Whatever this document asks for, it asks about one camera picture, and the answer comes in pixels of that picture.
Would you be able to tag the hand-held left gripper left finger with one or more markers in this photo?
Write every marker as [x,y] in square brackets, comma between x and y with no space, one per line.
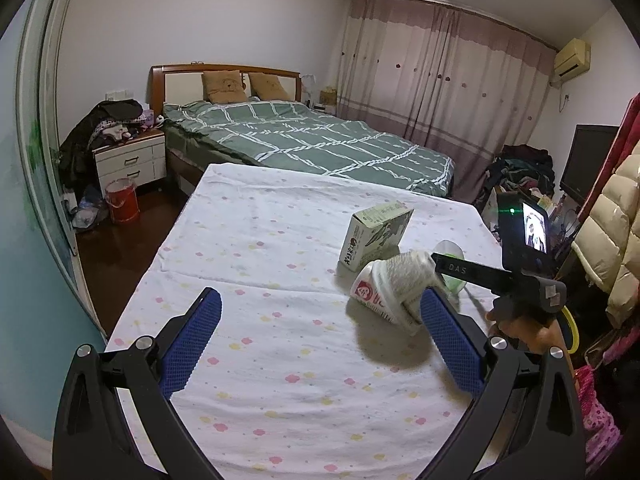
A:
[192,345]

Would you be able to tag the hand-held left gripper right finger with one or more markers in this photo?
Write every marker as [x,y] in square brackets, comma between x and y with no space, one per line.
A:
[450,345]

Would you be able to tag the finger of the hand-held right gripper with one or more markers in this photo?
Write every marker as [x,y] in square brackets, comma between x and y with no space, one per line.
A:
[470,271]

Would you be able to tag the clear green cup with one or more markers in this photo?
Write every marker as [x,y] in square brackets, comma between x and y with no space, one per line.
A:
[454,285]

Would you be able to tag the white knit cloth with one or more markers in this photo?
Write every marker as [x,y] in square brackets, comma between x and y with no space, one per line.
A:
[405,275]

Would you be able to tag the yellow rim trash bin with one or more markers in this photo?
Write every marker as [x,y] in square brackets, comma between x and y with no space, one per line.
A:
[574,332]

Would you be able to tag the person's right hand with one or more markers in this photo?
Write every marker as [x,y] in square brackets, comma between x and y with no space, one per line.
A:
[525,332]

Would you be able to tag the clothes pile by curtain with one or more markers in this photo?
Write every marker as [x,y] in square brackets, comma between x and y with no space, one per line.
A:
[520,165]

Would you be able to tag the cream puffer jacket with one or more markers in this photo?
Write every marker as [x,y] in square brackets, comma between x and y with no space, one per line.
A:
[610,230]

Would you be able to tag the white floral tablecloth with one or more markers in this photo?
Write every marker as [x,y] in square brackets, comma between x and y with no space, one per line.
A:
[275,285]

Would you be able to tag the leaf print carton box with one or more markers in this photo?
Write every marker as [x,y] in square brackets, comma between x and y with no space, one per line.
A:
[375,232]

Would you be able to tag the black television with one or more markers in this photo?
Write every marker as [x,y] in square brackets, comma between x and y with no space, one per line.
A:
[590,160]

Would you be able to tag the red coat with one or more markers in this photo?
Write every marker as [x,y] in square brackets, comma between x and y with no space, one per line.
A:
[627,140]

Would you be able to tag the red bucket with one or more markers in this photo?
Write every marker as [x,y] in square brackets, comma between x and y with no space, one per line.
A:
[122,205]

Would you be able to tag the pink patterned cloth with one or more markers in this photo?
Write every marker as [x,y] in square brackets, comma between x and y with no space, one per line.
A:
[597,410]

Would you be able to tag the pink dotted curtain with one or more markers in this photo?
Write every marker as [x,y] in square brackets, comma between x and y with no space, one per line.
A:
[440,85]

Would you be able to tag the green checked bed blanket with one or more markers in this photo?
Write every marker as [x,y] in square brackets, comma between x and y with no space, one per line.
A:
[325,145]

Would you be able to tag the white nightstand with drawers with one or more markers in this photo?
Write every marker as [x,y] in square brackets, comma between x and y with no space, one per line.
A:
[130,160]

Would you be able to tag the glass wardrobe sliding door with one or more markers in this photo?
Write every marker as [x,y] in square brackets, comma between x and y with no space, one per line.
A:
[30,210]

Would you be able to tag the tissue box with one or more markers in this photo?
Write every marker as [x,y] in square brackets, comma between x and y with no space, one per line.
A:
[329,96]

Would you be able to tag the dark clothes pile on nightstand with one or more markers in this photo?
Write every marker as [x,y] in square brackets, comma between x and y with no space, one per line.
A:
[115,115]

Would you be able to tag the white bedside lamp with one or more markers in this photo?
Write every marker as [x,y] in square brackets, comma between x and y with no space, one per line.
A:
[309,87]

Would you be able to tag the brown bear print pillow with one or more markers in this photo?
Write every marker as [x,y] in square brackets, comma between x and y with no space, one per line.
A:
[225,87]

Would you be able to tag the wooden bed headboard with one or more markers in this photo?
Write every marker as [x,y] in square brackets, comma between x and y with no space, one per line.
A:
[180,80]

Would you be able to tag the brown plain pillow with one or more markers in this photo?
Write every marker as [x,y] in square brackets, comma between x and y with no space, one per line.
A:
[270,86]

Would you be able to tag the wall air conditioner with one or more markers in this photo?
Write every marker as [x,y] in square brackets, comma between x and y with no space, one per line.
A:
[572,57]

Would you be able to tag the white wall socket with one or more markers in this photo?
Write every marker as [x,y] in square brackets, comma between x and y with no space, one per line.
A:
[119,95]

